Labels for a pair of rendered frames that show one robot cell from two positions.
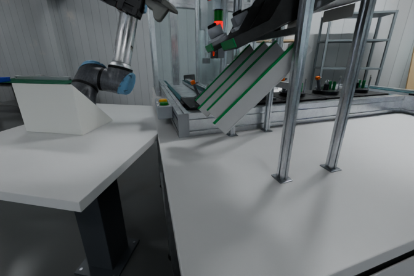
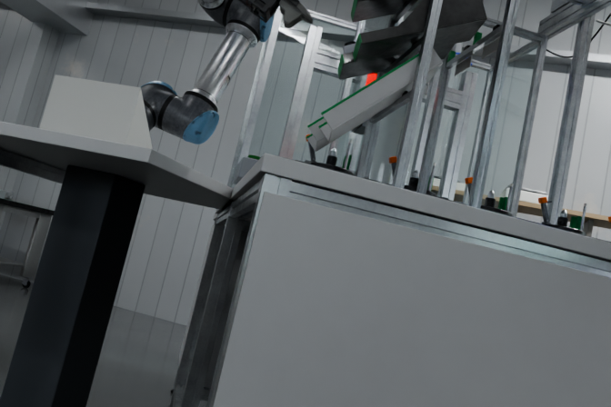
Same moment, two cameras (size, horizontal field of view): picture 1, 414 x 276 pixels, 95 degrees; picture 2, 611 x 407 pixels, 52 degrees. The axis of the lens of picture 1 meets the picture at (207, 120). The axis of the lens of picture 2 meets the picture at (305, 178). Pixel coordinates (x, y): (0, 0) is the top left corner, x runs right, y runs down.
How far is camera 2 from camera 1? 0.97 m
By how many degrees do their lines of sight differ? 27
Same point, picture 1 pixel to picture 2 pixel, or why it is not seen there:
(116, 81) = (190, 114)
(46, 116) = (78, 127)
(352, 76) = (491, 101)
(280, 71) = (405, 75)
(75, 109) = (128, 122)
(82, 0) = (115, 48)
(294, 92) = (415, 94)
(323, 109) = not seen: hidden behind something
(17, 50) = not seen: outside the picture
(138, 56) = not seen: hidden behind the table
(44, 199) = (110, 144)
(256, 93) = (375, 93)
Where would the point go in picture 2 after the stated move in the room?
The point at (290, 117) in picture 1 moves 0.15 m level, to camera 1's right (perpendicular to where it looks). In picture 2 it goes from (408, 121) to (482, 135)
